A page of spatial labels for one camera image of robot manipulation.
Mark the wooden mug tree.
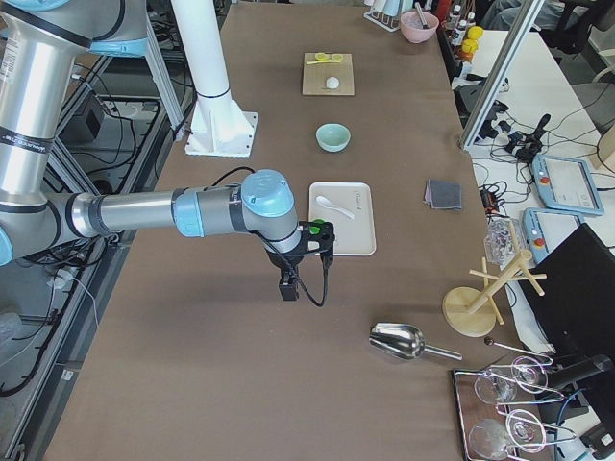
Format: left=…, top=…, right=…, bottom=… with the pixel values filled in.
left=441, top=225, right=548, bottom=337

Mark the grey folded cloth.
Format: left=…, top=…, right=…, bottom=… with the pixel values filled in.
left=424, top=179, right=462, bottom=210

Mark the mint green bowl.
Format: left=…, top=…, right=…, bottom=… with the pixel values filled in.
left=315, top=123, right=351, bottom=153

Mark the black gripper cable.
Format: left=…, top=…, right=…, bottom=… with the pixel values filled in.
left=268, top=239, right=333, bottom=308

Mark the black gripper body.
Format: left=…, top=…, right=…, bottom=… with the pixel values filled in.
left=266, top=221, right=334, bottom=284

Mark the blue teach pendant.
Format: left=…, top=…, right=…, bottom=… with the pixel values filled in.
left=531, top=155, right=604, bottom=216
left=523, top=207, right=584, bottom=263

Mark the lower wine glass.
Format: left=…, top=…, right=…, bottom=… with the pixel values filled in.
left=468, top=409, right=547, bottom=460

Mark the metal scoop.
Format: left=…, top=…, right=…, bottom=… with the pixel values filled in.
left=369, top=322, right=463, bottom=361

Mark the lower blue teach pendant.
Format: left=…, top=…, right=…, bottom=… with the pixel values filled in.
left=523, top=207, right=584, bottom=263

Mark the wooden cutting board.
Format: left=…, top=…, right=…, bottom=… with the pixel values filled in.
left=302, top=52, right=355, bottom=96

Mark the black monitor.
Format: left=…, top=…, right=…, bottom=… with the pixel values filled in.
left=520, top=224, right=614, bottom=357

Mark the clear glass cup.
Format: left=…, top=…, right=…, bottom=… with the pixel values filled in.
left=483, top=218, right=527, bottom=266

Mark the white wire rack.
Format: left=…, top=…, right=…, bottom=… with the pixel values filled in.
left=363, top=0, right=402, bottom=32

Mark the upper blue teach pendant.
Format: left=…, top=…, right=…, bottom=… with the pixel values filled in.
left=531, top=155, right=604, bottom=216

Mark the white ceramic spoon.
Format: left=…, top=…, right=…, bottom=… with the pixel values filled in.
left=316, top=195, right=355, bottom=220

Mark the upper wine glass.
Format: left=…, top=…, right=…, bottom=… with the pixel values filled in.
left=474, top=356, right=548, bottom=404

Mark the aluminium frame post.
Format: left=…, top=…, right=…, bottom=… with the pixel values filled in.
left=458, top=0, right=544, bottom=151

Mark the pink ribbed bowl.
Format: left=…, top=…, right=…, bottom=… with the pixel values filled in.
left=400, top=11, right=440, bottom=43

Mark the beige rectangular tray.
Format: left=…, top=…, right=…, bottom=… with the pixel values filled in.
left=308, top=182, right=377, bottom=256

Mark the wine glass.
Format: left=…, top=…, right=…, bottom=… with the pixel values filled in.
left=474, top=356, right=548, bottom=404
left=468, top=409, right=547, bottom=460

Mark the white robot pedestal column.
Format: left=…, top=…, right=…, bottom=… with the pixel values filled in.
left=172, top=0, right=258, bottom=158

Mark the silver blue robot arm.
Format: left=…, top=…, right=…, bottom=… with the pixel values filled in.
left=1, top=1, right=334, bottom=301

